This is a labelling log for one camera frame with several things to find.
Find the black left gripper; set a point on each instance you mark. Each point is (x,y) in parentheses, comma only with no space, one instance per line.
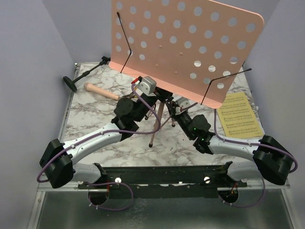
(156,97)

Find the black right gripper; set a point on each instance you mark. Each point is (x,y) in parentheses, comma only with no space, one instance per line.
(172,109)

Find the yellow sheet music page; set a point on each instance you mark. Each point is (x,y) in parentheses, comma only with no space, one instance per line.
(237,117)

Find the pink perforated music stand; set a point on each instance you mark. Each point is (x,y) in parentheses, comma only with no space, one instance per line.
(193,48)

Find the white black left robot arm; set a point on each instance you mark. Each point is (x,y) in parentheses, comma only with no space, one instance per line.
(59,160)

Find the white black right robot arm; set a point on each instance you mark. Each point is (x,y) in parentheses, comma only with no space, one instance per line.
(263,158)

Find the pink toy microphone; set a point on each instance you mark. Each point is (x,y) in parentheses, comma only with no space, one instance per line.
(92,88)

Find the black microphone stand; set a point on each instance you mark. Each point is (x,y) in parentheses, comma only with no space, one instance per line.
(71,83)

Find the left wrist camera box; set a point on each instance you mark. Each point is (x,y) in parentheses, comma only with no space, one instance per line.
(147,86)

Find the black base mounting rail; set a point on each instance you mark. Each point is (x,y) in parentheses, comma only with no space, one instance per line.
(164,182)

